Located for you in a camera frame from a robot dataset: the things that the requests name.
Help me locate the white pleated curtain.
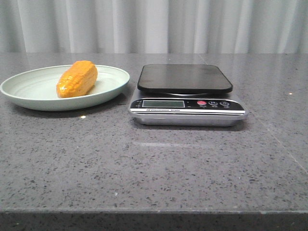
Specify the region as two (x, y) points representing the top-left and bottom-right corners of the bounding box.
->
(0, 0), (308, 53)

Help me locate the silver black kitchen scale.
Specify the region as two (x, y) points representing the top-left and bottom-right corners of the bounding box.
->
(129, 64), (248, 127)

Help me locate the pale green plate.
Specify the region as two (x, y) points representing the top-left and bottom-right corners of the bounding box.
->
(0, 65), (130, 111)

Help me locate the orange corn cob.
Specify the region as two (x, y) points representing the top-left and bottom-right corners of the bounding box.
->
(56, 61), (98, 98)

